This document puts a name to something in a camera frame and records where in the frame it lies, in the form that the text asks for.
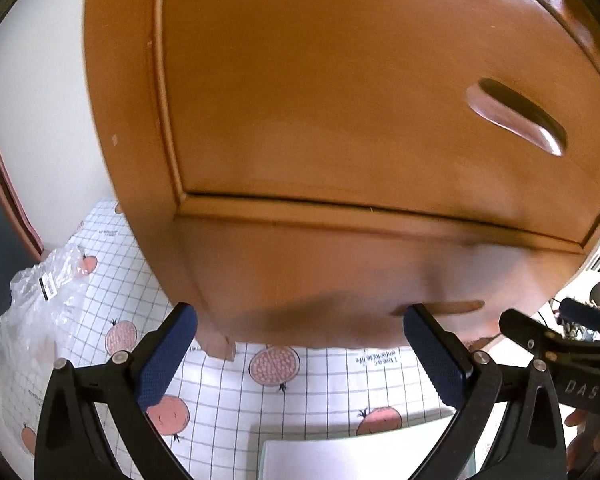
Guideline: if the shallow teal cardboard box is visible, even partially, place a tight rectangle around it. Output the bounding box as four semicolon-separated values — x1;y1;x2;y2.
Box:
260;435;478;480

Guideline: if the person's right hand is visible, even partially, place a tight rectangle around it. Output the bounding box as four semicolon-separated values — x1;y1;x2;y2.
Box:
564;407;600;473

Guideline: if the reddish wooden door frame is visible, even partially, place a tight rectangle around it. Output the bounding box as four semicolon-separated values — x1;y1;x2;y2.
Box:
0;137;46;256

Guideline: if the pomegranate print checked tablecloth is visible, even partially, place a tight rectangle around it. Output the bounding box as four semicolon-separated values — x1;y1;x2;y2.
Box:
0;200;481;480

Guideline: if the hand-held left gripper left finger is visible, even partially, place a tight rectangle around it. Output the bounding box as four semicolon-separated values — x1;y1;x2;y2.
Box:
34;301;199;480

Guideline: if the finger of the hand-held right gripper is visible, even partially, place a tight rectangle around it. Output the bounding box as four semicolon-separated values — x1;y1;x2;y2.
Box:
559;297;600;333
498;308;600;361

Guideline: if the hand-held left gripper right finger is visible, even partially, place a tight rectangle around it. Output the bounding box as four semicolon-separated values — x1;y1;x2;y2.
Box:
402;302;567;480

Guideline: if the clear plastic bag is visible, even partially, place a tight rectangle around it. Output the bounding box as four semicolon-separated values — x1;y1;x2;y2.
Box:
0;245;88;396

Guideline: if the wooden nightstand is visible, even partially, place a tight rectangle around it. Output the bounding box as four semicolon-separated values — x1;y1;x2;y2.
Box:
82;0;600;361

